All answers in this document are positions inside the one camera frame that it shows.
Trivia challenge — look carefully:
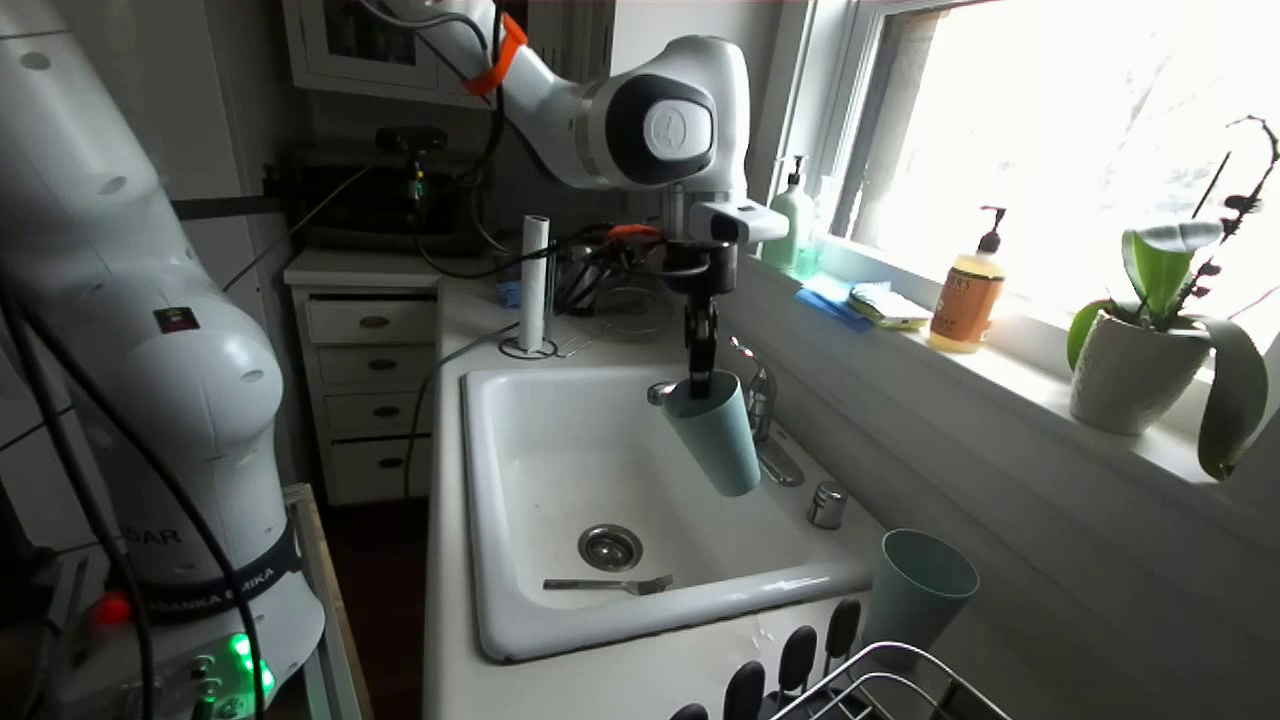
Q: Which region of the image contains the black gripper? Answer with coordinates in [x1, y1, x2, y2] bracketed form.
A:
[661, 237, 741, 402]

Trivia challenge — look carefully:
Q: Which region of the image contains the teal plastic cup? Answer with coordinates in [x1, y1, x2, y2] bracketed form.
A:
[854, 529, 983, 657]
[661, 373, 768, 500]

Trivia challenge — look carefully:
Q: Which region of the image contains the green soap pump bottle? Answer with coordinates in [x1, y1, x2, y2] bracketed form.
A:
[768, 152, 820, 280]

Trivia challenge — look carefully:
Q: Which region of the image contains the metal paper towel holder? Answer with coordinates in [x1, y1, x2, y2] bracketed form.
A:
[497, 326, 565, 362]

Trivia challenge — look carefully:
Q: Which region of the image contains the white ceramic sink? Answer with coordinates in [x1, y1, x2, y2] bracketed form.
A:
[455, 361, 882, 668]

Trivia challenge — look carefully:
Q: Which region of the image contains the yellow sponge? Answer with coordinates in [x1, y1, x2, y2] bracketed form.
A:
[845, 275, 936, 337]

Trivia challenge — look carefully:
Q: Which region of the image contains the steel sink drain strainer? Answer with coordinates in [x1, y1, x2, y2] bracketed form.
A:
[574, 519, 649, 577]

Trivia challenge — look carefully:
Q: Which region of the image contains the steel fork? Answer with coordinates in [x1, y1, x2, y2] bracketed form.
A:
[539, 572, 675, 600]

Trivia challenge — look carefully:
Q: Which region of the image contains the orange soap pump bottle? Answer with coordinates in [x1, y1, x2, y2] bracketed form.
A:
[926, 201, 1010, 355]

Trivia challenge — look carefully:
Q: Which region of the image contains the white drawer cabinet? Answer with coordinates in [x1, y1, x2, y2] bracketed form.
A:
[278, 249, 448, 510]

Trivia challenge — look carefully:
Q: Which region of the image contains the potted orchid plant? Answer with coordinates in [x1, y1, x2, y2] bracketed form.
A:
[1058, 111, 1280, 484]

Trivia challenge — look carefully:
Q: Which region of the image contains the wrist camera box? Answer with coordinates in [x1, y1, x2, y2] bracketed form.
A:
[688, 194, 796, 249]

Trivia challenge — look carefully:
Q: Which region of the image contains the orange cable strap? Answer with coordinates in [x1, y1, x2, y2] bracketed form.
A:
[604, 221, 667, 256]
[465, 7, 535, 104]

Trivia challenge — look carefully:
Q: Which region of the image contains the white window frame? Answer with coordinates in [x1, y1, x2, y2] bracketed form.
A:
[774, 0, 1280, 345]

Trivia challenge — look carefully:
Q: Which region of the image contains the wire dish rack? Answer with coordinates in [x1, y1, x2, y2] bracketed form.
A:
[768, 637, 1015, 720]

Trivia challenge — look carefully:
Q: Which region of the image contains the white wall cabinet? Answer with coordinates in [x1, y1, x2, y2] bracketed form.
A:
[277, 0, 500, 111]

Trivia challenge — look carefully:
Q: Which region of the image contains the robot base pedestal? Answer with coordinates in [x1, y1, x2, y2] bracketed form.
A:
[43, 478, 379, 720]

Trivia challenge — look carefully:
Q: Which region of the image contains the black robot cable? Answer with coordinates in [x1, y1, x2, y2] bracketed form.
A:
[0, 272, 277, 720]

